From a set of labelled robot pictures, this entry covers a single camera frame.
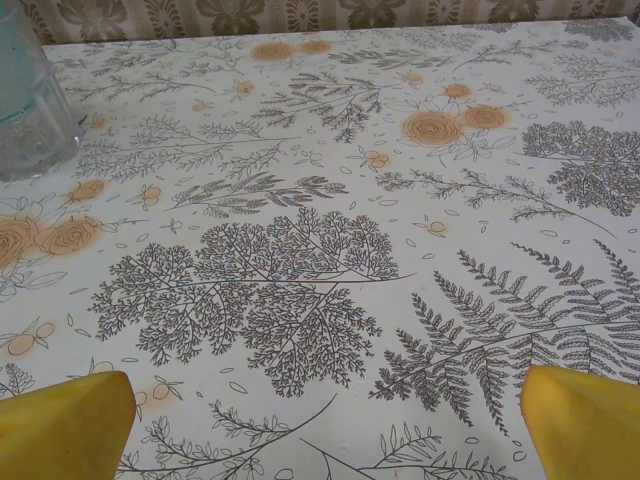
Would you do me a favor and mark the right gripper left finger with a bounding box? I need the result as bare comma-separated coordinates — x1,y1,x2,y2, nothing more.
0,370,136,480

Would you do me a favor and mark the clear teal plastic cup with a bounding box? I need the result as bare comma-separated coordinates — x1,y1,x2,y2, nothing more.
0,0,85,183

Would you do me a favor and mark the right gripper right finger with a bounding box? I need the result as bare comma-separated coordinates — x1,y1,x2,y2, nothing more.
519,364,640,480

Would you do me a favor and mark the floral print tablecloth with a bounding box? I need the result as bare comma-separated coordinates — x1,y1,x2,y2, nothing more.
0,17,640,480

